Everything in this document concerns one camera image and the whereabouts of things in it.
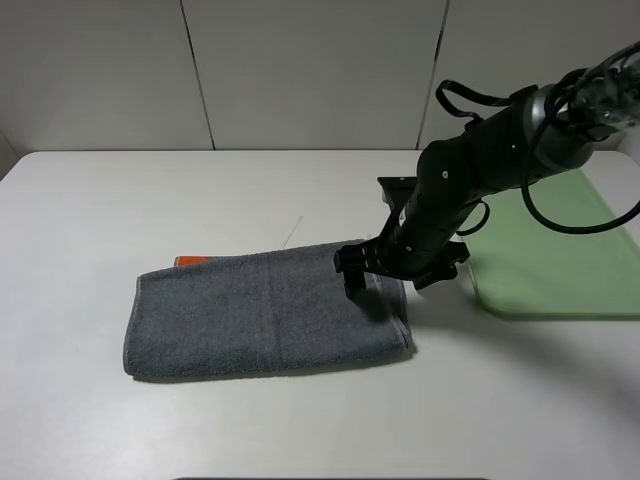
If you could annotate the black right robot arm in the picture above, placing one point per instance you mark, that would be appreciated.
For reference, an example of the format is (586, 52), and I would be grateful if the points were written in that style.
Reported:
(508, 143)

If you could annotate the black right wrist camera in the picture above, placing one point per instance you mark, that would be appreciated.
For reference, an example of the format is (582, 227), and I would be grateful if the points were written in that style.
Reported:
(396, 191)

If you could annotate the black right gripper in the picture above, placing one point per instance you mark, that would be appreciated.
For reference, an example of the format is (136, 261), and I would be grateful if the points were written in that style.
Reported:
(406, 263)

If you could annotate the grey towel with orange pattern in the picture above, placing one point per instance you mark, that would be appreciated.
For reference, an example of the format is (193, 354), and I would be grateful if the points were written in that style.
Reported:
(270, 313)

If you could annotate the light green plastic tray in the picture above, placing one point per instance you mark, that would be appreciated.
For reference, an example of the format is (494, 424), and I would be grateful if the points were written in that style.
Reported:
(519, 268)

